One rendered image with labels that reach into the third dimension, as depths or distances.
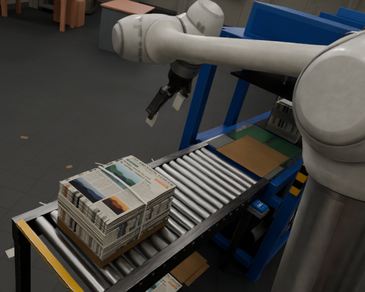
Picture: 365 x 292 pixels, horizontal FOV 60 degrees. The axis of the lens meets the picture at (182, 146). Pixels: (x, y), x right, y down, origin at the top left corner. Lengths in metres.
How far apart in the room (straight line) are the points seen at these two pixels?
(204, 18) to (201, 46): 0.17
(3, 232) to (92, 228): 1.41
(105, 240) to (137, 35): 0.73
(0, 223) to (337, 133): 2.47
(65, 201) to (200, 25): 0.83
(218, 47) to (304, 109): 0.35
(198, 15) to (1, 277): 1.94
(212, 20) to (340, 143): 0.57
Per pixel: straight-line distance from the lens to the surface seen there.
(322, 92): 0.33
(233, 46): 0.65
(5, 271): 2.35
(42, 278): 2.28
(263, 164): 2.24
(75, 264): 1.32
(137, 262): 1.35
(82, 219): 1.25
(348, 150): 0.33
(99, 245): 1.22
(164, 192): 1.30
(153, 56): 0.74
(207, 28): 0.83
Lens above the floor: 1.83
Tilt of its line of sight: 29 degrees down
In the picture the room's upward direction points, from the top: 15 degrees clockwise
